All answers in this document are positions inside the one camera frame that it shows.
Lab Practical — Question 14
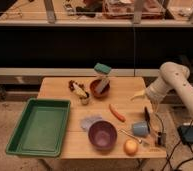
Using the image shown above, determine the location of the wooden table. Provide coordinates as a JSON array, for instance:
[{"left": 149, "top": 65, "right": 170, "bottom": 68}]
[{"left": 38, "top": 77, "right": 166, "bottom": 159}]

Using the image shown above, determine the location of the orange carrot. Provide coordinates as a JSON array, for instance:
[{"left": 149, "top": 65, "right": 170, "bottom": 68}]
[{"left": 109, "top": 104, "right": 126, "bottom": 122}]

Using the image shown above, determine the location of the green topped white sponge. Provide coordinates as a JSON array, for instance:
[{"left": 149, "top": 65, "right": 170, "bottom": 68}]
[{"left": 94, "top": 63, "right": 111, "bottom": 94}]

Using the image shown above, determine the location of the metal spoon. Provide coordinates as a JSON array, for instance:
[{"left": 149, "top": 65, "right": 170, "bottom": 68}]
[{"left": 119, "top": 129, "right": 149, "bottom": 146}]

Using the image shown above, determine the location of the black handled dish brush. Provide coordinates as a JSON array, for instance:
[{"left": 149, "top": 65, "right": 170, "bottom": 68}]
[{"left": 144, "top": 107, "right": 151, "bottom": 133}]

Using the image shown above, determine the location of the brown red bowl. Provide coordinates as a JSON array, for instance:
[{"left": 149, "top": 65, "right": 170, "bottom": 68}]
[{"left": 90, "top": 79, "right": 110, "bottom": 98}]

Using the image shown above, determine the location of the light blue plastic cup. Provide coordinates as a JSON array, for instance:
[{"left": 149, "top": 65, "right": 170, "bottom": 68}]
[{"left": 132, "top": 121, "right": 149, "bottom": 137}]

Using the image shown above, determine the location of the yellow orange fruit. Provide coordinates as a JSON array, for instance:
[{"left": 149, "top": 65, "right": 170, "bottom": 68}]
[{"left": 124, "top": 140, "right": 138, "bottom": 155}]

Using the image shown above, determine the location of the brown white stuffed toy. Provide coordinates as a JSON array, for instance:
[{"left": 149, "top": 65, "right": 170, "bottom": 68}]
[{"left": 68, "top": 80, "right": 89, "bottom": 105}]

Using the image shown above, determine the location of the purple plastic bowl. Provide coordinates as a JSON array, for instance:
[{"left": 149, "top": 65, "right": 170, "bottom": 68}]
[{"left": 88, "top": 121, "right": 117, "bottom": 151}]

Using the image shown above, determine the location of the green plastic tray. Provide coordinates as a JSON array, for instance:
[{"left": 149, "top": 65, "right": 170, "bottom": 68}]
[{"left": 6, "top": 98, "right": 71, "bottom": 157}]

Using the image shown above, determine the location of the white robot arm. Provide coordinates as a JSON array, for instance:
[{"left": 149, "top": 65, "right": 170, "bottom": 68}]
[{"left": 132, "top": 62, "right": 193, "bottom": 116}]

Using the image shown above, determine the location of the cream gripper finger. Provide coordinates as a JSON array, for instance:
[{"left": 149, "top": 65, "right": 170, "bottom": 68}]
[{"left": 130, "top": 90, "right": 146, "bottom": 101}]

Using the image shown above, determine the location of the black power adapter box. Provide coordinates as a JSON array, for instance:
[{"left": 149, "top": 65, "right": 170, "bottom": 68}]
[{"left": 177, "top": 125, "right": 193, "bottom": 144}]

